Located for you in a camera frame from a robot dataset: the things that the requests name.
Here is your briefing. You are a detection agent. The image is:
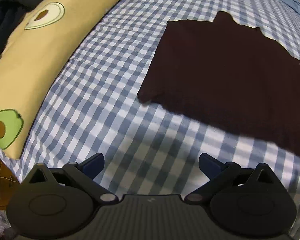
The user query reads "dark maroon t-shirt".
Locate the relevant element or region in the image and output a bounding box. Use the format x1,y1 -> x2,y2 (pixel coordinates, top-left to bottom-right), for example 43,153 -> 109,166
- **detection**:
138,11 -> 300,156

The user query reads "yellow avocado print pillow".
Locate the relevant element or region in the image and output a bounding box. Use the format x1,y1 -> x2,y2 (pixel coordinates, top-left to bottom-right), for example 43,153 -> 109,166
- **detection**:
0,0 -> 119,160

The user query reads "blue white checkered bedsheet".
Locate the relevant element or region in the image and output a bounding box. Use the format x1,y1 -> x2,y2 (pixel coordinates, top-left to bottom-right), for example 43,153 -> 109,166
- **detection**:
11,0 -> 300,240

